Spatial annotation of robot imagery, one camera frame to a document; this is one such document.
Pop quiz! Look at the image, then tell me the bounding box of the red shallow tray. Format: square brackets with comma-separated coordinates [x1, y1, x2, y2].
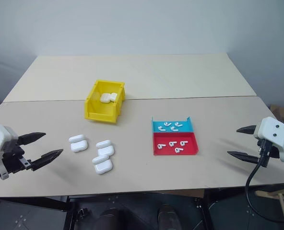
[152, 132, 200, 156]

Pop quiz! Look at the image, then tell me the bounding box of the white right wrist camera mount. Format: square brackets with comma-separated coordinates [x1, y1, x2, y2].
[253, 116, 284, 162]

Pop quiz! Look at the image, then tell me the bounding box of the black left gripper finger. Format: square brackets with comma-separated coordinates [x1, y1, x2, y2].
[18, 132, 47, 146]
[32, 149, 64, 171]

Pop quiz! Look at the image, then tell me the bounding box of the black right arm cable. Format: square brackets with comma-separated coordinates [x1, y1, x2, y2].
[245, 140, 284, 220]

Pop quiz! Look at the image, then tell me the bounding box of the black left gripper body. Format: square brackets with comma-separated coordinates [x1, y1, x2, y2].
[1, 141, 34, 174]

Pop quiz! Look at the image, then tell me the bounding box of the black metal base platform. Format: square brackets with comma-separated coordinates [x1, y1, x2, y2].
[64, 191, 210, 230]

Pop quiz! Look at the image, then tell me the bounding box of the dark rounded shape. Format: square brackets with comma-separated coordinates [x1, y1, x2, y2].
[94, 208, 120, 230]
[157, 203, 180, 230]

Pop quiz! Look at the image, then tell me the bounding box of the light wooden frame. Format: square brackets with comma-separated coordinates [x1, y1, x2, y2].
[255, 183, 284, 220]

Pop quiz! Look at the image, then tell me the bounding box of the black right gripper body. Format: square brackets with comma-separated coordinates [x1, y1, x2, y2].
[257, 138, 281, 167]

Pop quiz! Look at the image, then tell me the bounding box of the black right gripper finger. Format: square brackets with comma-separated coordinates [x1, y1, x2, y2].
[236, 124, 258, 135]
[227, 150, 261, 165]

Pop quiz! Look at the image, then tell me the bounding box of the yellow plastic bin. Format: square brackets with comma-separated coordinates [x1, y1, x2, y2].
[84, 80, 126, 124]

